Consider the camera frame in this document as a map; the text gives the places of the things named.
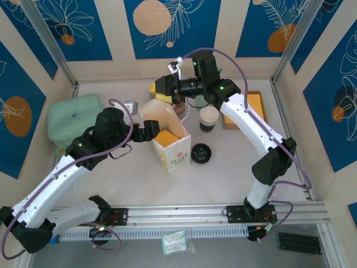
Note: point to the brown pulp cup carrier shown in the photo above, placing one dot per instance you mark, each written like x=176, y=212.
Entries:
x=180, y=108

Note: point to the white paper carrier bag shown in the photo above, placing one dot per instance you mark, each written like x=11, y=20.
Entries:
x=175, y=159

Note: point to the black cup lid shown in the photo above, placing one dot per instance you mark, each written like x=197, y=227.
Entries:
x=201, y=153

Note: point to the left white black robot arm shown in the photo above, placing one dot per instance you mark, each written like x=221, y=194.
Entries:
x=50, y=184

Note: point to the mint green holder cup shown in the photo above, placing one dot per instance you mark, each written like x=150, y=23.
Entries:
x=200, y=102

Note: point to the mint green zip case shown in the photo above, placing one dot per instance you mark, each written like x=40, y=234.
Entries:
x=72, y=117

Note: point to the yellow napkin stack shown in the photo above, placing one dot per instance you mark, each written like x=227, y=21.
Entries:
x=255, y=106

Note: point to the brown cardboard napkin tray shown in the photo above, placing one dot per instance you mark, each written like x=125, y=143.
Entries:
x=228, y=127

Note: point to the plastic packet with green print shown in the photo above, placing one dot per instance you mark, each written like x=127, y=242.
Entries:
x=174, y=243

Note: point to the blue plastic part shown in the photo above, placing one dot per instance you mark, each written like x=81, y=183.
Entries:
x=55, y=239

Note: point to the black ribbed block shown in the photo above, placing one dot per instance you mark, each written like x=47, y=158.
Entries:
x=298, y=243

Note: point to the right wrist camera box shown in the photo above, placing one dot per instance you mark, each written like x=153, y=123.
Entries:
x=175, y=65

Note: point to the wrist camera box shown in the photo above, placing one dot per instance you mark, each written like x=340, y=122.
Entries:
x=132, y=107
x=175, y=65

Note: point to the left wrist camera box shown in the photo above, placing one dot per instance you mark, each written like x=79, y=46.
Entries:
x=132, y=107

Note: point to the aluminium side rail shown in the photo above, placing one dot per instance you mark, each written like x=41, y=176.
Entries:
x=279, y=103

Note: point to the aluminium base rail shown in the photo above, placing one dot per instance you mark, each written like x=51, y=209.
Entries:
x=178, y=215

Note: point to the left black mount plate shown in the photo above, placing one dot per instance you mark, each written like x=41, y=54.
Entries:
x=120, y=216

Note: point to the black mount plate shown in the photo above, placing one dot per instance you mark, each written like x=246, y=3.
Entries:
x=234, y=215
x=120, y=216

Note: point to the aluminium frame post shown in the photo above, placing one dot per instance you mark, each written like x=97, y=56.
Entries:
x=47, y=36
x=295, y=36

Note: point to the right black mount plate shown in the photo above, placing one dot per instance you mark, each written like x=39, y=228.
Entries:
x=234, y=215

